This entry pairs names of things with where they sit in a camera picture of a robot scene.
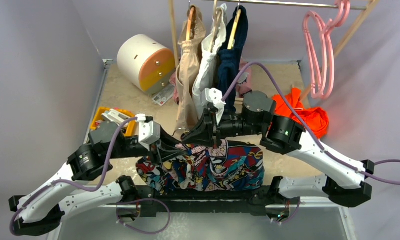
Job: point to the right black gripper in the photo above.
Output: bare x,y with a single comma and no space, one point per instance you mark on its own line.
213,129

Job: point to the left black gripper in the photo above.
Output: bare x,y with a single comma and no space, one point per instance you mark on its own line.
168,146

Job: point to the colourful comic print shorts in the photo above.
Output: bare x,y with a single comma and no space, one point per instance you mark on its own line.
232,166

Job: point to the wooden hanger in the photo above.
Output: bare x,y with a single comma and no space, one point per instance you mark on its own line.
179,132

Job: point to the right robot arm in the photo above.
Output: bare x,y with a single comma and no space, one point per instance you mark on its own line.
341,179

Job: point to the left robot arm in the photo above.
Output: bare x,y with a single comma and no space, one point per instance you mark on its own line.
78,186

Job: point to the white hanging shorts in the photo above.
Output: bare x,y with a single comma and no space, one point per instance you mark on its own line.
209,63

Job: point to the navy hanging shorts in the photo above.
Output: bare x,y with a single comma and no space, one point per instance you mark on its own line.
230,58

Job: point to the beige hanging shorts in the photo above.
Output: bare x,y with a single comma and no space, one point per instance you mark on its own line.
188,70

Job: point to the yellow plastic bin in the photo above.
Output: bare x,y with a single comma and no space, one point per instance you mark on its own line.
128,129

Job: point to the paper label card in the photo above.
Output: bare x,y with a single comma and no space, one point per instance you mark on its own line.
166,94

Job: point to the pink patterned garment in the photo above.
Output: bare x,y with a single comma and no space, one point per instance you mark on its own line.
244,84

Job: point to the white round drawer cabinet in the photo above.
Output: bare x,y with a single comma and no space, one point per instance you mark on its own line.
146,63

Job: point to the orange garment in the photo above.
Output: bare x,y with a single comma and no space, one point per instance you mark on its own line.
315,117

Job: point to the wooden clothes rack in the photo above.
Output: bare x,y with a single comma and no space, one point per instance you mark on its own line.
365,11

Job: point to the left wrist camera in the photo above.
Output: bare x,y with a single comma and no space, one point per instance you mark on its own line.
149,131

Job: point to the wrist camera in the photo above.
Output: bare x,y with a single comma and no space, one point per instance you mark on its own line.
149,131
213,97

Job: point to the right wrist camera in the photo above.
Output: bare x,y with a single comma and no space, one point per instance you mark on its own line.
213,97

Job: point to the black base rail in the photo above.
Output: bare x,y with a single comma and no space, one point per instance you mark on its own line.
257,202

